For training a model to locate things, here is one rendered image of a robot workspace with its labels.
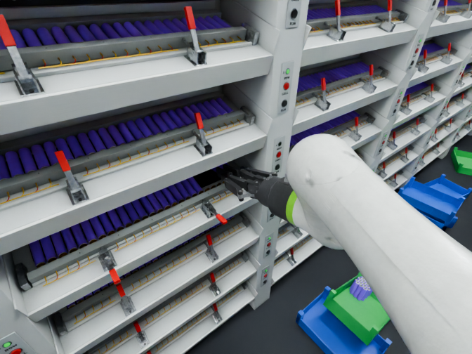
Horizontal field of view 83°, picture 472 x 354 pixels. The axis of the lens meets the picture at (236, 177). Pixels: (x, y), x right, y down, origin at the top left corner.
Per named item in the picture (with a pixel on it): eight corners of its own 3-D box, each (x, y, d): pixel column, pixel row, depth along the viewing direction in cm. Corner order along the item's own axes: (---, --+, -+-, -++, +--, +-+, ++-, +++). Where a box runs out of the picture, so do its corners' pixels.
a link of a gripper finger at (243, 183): (262, 195, 65) (258, 198, 65) (232, 185, 73) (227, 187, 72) (260, 181, 64) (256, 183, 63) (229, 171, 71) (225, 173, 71)
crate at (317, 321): (385, 350, 107) (392, 341, 102) (357, 388, 97) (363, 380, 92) (324, 295, 126) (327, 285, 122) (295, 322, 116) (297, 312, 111)
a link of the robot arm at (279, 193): (287, 234, 56) (315, 215, 61) (283, 186, 51) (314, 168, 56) (267, 223, 61) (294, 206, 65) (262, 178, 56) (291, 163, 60)
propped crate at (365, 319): (353, 282, 131) (360, 270, 129) (394, 315, 119) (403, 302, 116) (322, 304, 111) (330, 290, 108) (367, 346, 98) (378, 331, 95)
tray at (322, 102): (391, 95, 107) (414, 62, 97) (287, 138, 77) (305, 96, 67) (352, 69, 116) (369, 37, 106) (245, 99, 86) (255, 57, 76)
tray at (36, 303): (259, 201, 84) (267, 182, 77) (35, 322, 54) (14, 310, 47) (223, 159, 93) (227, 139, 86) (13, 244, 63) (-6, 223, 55)
